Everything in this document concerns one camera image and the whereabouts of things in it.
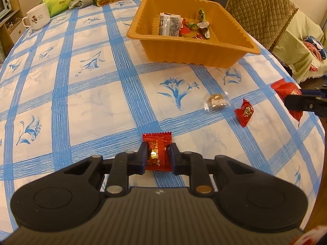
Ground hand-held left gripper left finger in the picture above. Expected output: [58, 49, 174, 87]
[63, 141, 149, 197]

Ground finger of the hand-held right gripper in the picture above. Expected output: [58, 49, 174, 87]
[300, 88, 327, 97]
[284, 94, 327, 119]

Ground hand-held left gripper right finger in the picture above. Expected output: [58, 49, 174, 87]
[169, 142, 253, 194]

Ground large red snack packet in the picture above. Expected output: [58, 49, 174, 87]
[270, 79, 303, 123]

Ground square red foil candy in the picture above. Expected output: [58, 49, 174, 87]
[142, 131, 173, 172]

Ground orange plastic tray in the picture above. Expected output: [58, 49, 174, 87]
[126, 0, 261, 68]

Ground snack packets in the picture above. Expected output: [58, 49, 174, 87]
[158, 12, 212, 39]

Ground blue red cloth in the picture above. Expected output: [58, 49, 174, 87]
[303, 36, 327, 62]

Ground green covered sofa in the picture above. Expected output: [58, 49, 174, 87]
[272, 11, 327, 83]

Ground red twist candy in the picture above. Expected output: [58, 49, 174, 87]
[234, 98, 255, 127]

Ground brown clear-wrapped candy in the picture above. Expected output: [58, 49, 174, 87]
[204, 91, 230, 112]

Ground blue checked tablecloth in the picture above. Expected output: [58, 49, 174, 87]
[0, 0, 324, 235]

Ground quilted tan chair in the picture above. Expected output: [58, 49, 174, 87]
[225, 0, 299, 51]

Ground red wrapped candy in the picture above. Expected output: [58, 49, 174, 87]
[179, 18, 191, 38]

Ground red white garment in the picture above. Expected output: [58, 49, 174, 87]
[291, 226, 327, 245]

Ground grey cloth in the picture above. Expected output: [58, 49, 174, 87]
[68, 0, 93, 9]

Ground white mug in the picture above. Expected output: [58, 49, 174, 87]
[22, 4, 50, 30]

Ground green tissue pack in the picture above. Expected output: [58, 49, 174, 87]
[39, 0, 75, 18]

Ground wooden shelf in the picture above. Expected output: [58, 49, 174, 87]
[0, 0, 25, 59]

